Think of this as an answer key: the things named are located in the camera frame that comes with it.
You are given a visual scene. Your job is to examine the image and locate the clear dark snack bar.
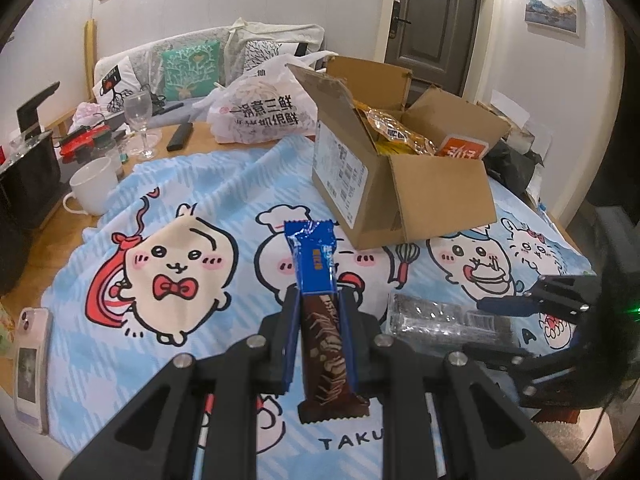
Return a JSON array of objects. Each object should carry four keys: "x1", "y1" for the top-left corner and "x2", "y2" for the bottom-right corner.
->
[{"x1": 385, "y1": 294, "x2": 513, "y2": 353}]

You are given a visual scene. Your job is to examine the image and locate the orange white snack bag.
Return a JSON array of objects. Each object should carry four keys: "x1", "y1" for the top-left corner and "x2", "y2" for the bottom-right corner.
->
[{"x1": 436, "y1": 134, "x2": 489, "y2": 159}]

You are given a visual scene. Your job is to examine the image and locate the yellow snack packet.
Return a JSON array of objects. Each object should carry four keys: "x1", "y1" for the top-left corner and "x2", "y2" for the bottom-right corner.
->
[{"x1": 373, "y1": 136, "x2": 436, "y2": 156}]

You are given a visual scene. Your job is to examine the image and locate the blue brown chocolate bar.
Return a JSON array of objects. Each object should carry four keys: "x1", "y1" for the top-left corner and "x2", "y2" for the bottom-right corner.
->
[{"x1": 284, "y1": 220, "x2": 370, "y2": 424}]

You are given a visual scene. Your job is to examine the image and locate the orange chicken snack pack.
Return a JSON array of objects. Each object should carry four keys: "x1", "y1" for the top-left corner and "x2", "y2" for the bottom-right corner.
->
[{"x1": 354, "y1": 101, "x2": 426, "y2": 143}]

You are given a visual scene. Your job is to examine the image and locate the black bag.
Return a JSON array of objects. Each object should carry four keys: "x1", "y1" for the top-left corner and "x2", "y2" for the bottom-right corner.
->
[{"x1": 483, "y1": 140, "x2": 542, "y2": 198}]

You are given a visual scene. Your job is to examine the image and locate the blue cartoon tablecloth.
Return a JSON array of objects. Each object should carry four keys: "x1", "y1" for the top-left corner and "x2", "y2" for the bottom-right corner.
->
[{"x1": 41, "y1": 136, "x2": 591, "y2": 451}]

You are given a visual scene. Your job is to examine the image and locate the brown cardboard box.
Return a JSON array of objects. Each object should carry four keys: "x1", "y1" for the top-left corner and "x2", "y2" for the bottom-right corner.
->
[{"x1": 293, "y1": 56, "x2": 509, "y2": 249}]

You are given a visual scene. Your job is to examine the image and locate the pink smartphone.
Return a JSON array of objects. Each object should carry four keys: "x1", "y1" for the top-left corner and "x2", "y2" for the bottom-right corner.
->
[{"x1": 13, "y1": 308, "x2": 52, "y2": 434}]

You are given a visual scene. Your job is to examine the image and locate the white ceramic mug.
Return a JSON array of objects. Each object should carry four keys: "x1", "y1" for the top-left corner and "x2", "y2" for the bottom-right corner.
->
[{"x1": 62, "y1": 157, "x2": 118, "y2": 217}]

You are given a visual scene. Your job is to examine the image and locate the black remote control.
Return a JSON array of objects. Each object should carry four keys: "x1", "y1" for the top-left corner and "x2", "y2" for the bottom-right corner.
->
[{"x1": 166, "y1": 122, "x2": 193, "y2": 153}]

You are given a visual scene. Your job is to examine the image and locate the red black tool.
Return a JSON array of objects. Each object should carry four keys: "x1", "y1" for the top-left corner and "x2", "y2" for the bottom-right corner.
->
[{"x1": 58, "y1": 124, "x2": 126, "y2": 162}]

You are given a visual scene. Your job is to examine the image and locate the dark grey door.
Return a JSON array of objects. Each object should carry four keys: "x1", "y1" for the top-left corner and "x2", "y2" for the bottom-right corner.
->
[{"x1": 385, "y1": 0, "x2": 480, "y2": 103}]

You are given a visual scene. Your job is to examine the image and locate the white plastic shopping bag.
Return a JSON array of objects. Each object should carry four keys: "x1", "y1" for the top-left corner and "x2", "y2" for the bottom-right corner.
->
[{"x1": 192, "y1": 51, "x2": 334, "y2": 144}]

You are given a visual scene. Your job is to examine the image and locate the clear wine glass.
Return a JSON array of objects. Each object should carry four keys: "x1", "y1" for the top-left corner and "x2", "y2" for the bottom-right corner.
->
[{"x1": 124, "y1": 90, "x2": 156, "y2": 160}]

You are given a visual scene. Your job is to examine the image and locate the white printed cushion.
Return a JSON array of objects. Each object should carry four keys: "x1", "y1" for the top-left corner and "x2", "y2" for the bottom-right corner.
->
[{"x1": 92, "y1": 56, "x2": 150, "y2": 115}]

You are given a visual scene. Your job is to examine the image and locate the teal patterned cushion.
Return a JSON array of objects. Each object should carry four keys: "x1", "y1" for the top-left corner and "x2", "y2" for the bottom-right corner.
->
[{"x1": 162, "y1": 41, "x2": 220, "y2": 101}]

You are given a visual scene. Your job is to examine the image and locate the white sofa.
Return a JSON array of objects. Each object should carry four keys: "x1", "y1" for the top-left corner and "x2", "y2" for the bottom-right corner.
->
[{"x1": 92, "y1": 18, "x2": 324, "y2": 114}]

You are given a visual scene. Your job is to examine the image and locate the landscape wall picture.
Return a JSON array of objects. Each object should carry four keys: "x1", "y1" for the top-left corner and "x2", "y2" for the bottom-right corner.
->
[{"x1": 524, "y1": 0, "x2": 582, "y2": 36}]

